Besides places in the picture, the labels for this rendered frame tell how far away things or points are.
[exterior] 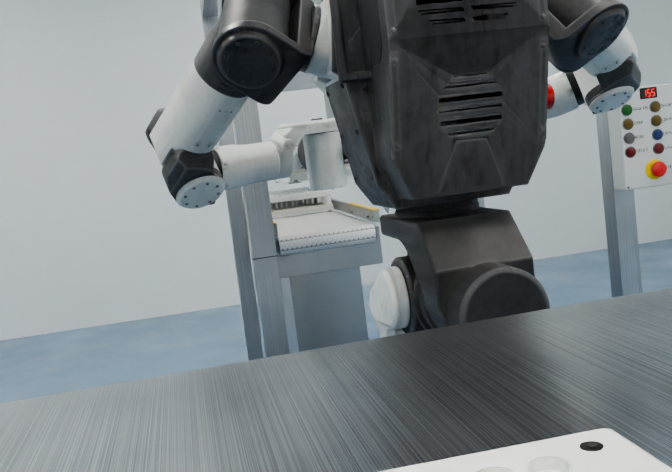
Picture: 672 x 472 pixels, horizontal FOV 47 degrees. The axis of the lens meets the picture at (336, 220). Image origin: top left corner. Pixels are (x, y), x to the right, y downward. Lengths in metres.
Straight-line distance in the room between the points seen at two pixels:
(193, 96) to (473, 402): 0.67
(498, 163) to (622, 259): 1.28
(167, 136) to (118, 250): 4.38
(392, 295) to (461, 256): 0.14
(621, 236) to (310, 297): 0.85
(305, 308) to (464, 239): 1.22
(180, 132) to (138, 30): 4.41
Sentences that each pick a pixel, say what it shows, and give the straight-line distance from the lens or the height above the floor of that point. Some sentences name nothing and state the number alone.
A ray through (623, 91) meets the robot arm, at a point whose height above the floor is 1.06.
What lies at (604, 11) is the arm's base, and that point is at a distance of 1.12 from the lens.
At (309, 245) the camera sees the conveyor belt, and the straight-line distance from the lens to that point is 2.00.
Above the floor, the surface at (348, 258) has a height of 0.73.
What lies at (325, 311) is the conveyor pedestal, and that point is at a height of 0.58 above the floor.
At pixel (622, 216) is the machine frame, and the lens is 2.21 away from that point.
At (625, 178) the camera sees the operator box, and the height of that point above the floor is 0.86.
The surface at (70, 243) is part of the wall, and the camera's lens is 5.54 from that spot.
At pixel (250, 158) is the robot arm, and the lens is 1.26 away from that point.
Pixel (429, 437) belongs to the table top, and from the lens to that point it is 0.50.
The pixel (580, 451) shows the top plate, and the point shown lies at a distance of 0.29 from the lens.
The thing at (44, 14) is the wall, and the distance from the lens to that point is 5.61.
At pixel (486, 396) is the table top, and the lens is 0.56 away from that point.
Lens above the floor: 1.03
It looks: 6 degrees down
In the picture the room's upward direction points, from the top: 7 degrees counter-clockwise
